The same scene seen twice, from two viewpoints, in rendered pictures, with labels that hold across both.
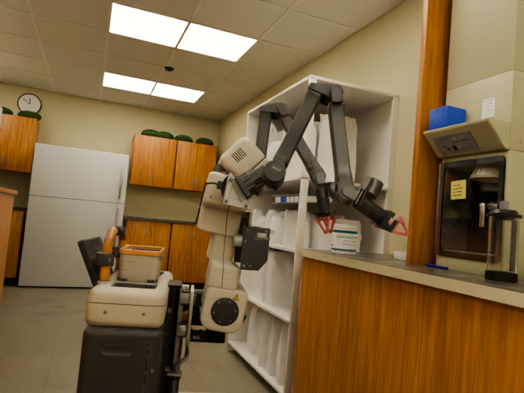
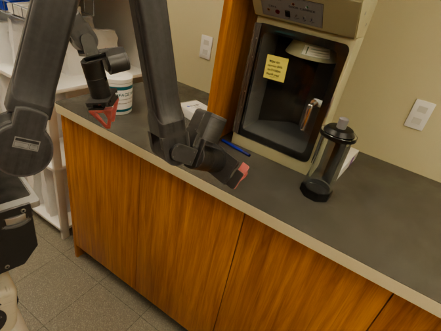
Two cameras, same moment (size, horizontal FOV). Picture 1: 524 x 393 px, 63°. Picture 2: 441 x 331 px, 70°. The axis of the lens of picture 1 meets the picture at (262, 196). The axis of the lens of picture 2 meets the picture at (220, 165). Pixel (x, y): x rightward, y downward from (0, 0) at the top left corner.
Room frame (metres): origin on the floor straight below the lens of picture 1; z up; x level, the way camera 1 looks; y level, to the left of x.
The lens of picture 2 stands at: (1.00, -0.01, 1.50)
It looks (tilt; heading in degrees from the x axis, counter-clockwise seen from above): 31 degrees down; 319
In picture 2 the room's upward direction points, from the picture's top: 11 degrees clockwise
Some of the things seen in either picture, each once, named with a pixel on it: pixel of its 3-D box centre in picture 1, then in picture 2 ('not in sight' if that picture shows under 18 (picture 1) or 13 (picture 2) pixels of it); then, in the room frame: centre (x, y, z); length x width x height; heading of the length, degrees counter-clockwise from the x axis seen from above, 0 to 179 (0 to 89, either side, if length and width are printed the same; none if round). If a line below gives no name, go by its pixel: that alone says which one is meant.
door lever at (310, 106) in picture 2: (485, 214); (308, 115); (1.57, -0.83, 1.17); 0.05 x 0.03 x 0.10; 112
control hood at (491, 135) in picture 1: (462, 139); (303, 6); (1.66, -0.77, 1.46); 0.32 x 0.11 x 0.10; 22
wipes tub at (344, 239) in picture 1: (344, 238); (115, 92); (2.24, -0.45, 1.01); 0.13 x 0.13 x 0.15
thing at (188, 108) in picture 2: (412, 256); (197, 111); (2.09, -0.76, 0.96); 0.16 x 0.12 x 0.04; 10
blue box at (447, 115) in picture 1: (447, 120); not in sight; (1.75, -0.74, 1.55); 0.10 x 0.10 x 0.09; 22
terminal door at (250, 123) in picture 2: (468, 208); (283, 95); (1.68, -0.82, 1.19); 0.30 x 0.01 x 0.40; 22
